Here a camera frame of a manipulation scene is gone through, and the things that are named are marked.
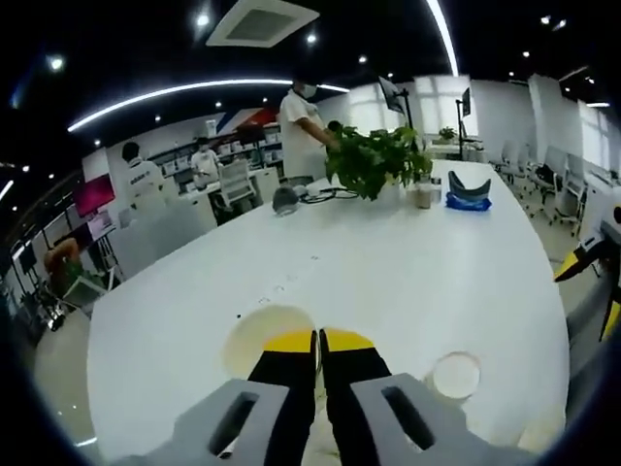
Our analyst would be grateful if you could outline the black cables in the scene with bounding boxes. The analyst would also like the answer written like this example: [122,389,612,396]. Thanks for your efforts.
[298,183,360,203]

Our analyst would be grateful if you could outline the ceiling air vent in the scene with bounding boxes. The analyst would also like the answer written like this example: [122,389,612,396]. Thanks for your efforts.
[205,0,321,49]

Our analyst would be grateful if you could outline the row of white office chairs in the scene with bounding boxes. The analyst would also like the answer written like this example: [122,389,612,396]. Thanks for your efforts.
[489,140,591,235]

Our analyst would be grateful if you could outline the grey round device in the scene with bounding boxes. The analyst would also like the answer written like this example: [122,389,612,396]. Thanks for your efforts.
[271,184,300,216]

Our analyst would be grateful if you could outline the grey curved holder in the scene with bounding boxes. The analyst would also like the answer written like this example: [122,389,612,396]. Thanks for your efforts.
[446,169,492,198]

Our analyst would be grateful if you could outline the black monitor on stand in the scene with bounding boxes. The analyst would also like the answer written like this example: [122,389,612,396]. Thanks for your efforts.
[377,75,418,130]

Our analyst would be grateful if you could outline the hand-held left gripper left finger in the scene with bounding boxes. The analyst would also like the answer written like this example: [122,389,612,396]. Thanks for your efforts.
[111,328,319,466]

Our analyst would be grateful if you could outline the long curved ceiling light strip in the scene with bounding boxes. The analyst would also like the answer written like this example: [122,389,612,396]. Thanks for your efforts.
[426,0,460,77]

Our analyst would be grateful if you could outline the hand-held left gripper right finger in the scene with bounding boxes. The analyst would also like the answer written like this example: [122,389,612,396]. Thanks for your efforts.
[318,327,547,466]

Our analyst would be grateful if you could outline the pink wall screen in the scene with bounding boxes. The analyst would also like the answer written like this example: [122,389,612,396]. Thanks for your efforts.
[72,175,116,217]

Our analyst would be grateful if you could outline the small monitor on pole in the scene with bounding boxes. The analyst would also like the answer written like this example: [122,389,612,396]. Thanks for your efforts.
[454,86,474,147]

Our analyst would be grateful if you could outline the green potted plant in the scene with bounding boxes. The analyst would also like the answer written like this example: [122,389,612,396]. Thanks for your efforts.
[323,123,436,203]

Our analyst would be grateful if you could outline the white office chair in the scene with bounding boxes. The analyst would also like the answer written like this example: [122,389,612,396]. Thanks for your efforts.
[217,158,256,213]
[65,271,117,305]

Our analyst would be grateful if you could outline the green print paper cup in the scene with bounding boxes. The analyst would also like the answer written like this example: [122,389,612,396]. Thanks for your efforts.
[424,349,484,407]
[222,304,337,458]

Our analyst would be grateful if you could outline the blue packet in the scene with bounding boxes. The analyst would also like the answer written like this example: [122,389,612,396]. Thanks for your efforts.
[444,191,494,213]

